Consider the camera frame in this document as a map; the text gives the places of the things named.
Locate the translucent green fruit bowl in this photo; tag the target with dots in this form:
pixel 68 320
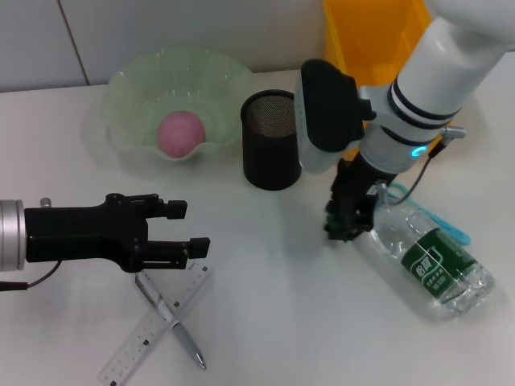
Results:
pixel 181 80

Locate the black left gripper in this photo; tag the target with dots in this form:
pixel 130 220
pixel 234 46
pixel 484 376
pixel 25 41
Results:
pixel 80 233

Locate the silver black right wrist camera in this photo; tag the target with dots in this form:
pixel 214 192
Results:
pixel 326 104

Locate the pink peach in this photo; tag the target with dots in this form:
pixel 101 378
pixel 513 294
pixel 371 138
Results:
pixel 181 134

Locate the green label water bottle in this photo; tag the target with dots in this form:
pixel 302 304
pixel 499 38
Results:
pixel 442 273

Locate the black mesh pen cup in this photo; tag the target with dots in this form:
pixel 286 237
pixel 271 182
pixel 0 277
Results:
pixel 269 161

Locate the silver left gripper plug stub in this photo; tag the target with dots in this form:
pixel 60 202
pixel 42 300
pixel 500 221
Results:
pixel 46 202

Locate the yellow plastic bin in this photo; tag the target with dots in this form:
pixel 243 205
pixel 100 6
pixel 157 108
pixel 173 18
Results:
pixel 362 36

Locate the silver white pen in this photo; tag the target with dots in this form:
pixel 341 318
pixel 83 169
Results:
pixel 187 342

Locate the transparent plastic ruler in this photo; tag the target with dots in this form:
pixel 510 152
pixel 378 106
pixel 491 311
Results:
pixel 128 354

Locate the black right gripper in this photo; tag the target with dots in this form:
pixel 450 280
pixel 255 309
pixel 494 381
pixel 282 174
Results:
pixel 356 185

